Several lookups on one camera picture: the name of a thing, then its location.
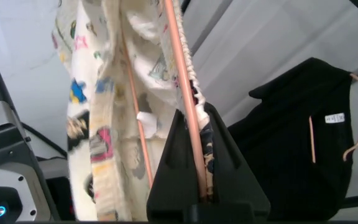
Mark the black short-sleeved shirt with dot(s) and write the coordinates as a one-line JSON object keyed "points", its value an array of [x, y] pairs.
{"points": [[291, 155]]}

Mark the pink clothes hanger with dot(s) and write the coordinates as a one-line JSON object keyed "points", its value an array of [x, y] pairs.
{"points": [[312, 140], [185, 93]]}

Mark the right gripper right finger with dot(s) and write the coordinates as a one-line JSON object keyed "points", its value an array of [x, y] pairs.
{"points": [[238, 186]]}

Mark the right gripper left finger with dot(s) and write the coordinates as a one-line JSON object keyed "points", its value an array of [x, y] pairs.
{"points": [[172, 180]]}

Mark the cream printed garment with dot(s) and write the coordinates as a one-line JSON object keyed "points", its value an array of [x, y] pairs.
{"points": [[82, 161]]}

